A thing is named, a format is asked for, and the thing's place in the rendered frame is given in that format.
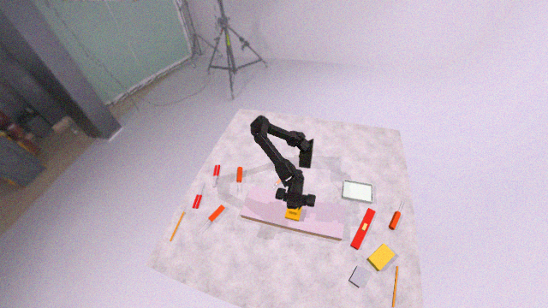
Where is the pale pink panel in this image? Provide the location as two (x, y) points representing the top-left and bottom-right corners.
(240, 187), (346, 241)

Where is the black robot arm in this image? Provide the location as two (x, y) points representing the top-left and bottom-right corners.
(250, 115), (312, 210)

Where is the white shallow tray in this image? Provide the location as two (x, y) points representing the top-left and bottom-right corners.
(342, 179), (373, 204)

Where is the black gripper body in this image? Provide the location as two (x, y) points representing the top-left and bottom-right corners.
(275, 188), (316, 207)

